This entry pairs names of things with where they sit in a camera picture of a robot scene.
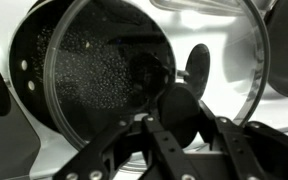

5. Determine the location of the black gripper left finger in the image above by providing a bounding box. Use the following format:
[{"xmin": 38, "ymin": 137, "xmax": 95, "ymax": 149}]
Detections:
[{"xmin": 52, "ymin": 114, "xmax": 202, "ymax": 180}]

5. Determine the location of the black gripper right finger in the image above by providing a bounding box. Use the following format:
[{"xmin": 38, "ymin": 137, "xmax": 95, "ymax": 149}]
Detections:
[{"xmin": 197, "ymin": 99, "xmax": 288, "ymax": 180}]

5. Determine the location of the big glass pot lid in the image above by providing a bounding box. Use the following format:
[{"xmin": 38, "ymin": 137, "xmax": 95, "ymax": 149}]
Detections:
[{"xmin": 43, "ymin": 0, "xmax": 272, "ymax": 174}]

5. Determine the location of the white electric stove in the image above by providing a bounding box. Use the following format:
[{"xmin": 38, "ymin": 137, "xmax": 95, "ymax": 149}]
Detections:
[{"xmin": 0, "ymin": 0, "xmax": 288, "ymax": 180}]

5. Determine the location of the big black pot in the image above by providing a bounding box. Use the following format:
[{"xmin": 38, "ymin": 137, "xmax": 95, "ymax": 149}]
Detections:
[{"xmin": 0, "ymin": 0, "xmax": 211, "ymax": 180}]

